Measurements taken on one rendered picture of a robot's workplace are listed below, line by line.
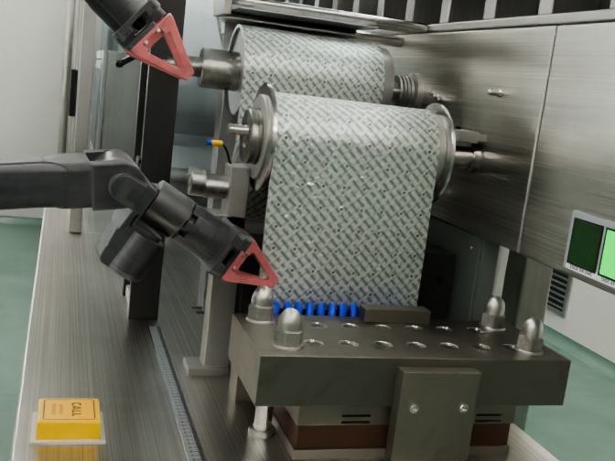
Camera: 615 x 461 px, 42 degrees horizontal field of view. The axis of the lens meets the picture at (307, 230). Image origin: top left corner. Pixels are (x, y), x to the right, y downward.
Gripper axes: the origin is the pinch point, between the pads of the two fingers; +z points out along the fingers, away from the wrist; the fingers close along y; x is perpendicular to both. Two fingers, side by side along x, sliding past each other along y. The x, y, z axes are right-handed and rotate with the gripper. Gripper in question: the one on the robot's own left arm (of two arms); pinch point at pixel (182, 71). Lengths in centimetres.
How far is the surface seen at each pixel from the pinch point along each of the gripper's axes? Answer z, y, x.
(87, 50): -10, -98, -5
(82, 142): 4, -98, -21
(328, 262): 31.2, 3.9, -3.9
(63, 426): 17.1, 17.5, -38.9
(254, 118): 10.8, 0.6, 2.6
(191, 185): 12.0, -3.6, -9.6
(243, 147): 13.1, -2.1, -1.0
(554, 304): 279, -306, 91
